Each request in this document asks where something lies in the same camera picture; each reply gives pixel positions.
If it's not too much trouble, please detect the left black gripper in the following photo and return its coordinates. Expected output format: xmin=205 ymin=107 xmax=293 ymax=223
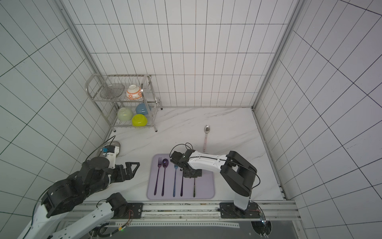
xmin=86 ymin=162 xmax=139 ymax=197

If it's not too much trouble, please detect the blue fork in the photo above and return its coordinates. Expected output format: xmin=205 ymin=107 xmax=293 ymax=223
xmin=173 ymin=165 xmax=179 ymax=197

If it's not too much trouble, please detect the dark purple spoon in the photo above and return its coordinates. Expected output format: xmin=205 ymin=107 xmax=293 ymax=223
xmin=161 ymin=158 xmax=169 ymax=196

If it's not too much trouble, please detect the dark purple fork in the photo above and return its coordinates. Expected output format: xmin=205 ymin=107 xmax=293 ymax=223
xmin=154 ymin=157 xmax=162 ymax=195

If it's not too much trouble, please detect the purple magenta spoon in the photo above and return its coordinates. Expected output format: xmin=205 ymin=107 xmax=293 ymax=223
xmin=180 ymin=176 xmax=184 ymax=197

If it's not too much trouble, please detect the silver spoon pink handle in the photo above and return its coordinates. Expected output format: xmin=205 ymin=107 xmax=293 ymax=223
xmin=203 ymin=124 xmax=210 ymax=152

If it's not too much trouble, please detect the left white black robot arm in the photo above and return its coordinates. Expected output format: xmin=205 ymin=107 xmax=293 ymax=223
xmin=19 ymin=157 xmax=143 ymax=239

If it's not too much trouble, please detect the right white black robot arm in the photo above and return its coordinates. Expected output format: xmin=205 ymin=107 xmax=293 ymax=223
xmin=170 ymin=149 xmax=262 ymax=219

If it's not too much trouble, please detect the lilac rectangular placemat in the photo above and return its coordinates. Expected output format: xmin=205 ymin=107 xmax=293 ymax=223
xmin=147 ymin=154 xmax=215 ymax=201

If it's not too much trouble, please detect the grey glass plate on table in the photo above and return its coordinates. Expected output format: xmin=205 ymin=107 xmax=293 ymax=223
xmin=100 ymin=141 xmax=120 ymax=156

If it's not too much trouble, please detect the lime green bowl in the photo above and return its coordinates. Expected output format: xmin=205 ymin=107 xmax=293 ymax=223
xmin=131 ymin=114 xmax=148 ymax=127

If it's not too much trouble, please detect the pale green bowl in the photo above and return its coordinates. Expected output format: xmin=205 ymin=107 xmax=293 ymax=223
xmin=117 ymin=107 xmax=134 ymax=121

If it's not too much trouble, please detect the blue bowl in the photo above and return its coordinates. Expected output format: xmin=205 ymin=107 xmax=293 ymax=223
xmin=135 ymin=103 xmax=149 ymax=116

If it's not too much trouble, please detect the steel two-tier dish rack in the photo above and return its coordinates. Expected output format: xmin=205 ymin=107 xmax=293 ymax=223
xmin=85 ymin=74 xmax=163 ymax=131

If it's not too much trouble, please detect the white orange patterned bowl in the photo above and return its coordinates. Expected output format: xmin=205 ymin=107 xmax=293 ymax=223
xmin=126 ymin=84 xmax=142 ymax=101

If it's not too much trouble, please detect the clear glass plate in rack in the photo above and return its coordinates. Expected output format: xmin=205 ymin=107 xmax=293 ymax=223
xmin=100 ymin=84 xmax=125 ymax=100

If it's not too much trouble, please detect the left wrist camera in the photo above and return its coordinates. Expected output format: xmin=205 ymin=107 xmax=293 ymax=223
xmin=101 ymin=145 xmax=119 ymax=169

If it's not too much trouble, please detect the aluminium mounting rail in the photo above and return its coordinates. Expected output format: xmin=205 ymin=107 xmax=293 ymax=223
xmin=61 ymin=199 xmax=301 ymax=228

